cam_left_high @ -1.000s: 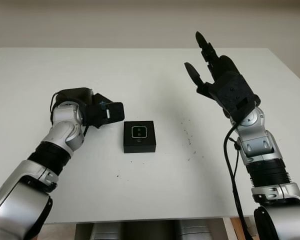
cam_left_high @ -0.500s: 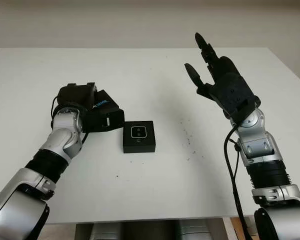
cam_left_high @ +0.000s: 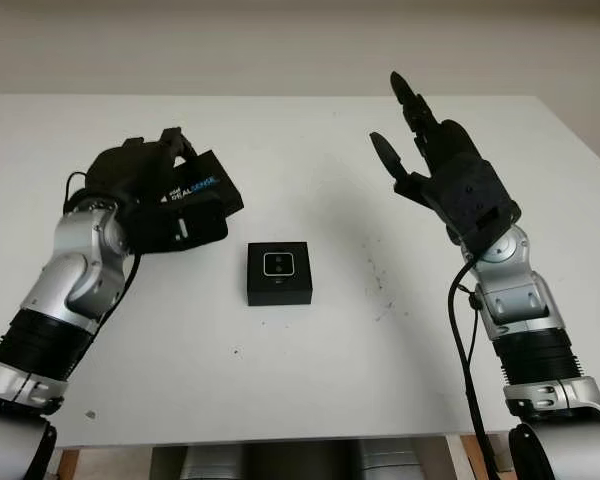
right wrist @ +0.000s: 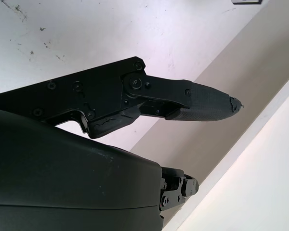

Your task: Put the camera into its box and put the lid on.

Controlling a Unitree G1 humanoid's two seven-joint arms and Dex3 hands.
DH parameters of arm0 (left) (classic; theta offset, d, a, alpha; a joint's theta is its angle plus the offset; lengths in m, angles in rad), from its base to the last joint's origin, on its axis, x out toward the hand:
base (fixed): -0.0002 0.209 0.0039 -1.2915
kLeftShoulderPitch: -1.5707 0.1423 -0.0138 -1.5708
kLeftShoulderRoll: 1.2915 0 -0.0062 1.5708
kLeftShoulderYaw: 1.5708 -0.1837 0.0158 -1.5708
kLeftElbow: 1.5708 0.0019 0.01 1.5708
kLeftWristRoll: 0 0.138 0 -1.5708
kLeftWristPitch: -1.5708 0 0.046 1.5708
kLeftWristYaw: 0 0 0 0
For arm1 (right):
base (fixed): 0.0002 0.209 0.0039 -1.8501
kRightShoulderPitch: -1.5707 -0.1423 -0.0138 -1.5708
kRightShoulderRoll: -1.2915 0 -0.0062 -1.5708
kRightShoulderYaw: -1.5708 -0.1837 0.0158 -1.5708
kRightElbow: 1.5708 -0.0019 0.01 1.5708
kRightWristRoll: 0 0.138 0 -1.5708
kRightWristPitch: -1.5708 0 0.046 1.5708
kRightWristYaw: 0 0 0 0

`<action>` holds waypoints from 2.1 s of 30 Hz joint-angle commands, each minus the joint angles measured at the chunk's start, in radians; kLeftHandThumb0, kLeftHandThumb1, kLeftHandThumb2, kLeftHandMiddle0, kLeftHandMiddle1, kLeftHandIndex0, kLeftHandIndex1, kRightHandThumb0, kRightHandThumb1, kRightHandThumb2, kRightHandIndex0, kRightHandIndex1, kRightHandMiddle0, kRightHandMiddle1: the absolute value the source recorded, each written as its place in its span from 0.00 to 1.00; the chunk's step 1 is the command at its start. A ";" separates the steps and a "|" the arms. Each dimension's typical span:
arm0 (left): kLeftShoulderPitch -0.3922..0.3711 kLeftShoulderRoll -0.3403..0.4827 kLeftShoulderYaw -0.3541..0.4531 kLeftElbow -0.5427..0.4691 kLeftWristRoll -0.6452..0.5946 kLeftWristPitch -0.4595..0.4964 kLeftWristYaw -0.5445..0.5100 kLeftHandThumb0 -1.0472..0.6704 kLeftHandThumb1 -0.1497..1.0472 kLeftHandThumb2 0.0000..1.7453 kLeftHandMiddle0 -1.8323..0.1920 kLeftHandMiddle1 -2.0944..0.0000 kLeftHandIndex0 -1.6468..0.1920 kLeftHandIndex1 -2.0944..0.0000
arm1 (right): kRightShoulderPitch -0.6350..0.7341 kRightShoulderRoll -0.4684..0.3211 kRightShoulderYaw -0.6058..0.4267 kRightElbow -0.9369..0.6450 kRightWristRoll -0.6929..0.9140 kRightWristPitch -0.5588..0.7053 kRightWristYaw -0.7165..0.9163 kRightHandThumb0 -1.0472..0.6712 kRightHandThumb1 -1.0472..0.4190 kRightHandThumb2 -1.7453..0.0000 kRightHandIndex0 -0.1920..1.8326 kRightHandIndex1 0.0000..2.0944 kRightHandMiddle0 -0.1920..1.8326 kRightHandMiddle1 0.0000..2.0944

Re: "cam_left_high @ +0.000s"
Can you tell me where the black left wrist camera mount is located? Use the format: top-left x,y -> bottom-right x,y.
123,201 -> 230,257

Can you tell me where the black camera box base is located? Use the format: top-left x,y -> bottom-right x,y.
245,241 -> 314,308

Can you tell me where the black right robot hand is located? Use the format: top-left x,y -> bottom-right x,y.
368,70 -> 482,222

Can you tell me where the silver robot left thigh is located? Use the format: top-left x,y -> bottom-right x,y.
183,441 -> 242,480

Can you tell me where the silver robot right thigh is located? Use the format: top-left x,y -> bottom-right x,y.
356,439 -> 422,480

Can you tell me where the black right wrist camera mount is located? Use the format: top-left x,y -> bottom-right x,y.
435,154 -> 523,252

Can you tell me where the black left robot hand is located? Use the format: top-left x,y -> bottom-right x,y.
82,127 -> 202,207

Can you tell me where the small silver depth camera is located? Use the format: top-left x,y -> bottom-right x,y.
261,251 -> 297,278

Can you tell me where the black RealSense box lid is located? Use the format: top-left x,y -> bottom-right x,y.
151,149 -> 245,222

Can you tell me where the silver robot thigh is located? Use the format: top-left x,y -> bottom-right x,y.
183,441 -> 242,480
356,439 -> 422,480

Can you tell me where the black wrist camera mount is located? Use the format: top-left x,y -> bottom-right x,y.
435,154 -> 523,252
123,201 -> 230,257

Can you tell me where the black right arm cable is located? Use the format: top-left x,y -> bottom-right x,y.
446,258 -> 502,480

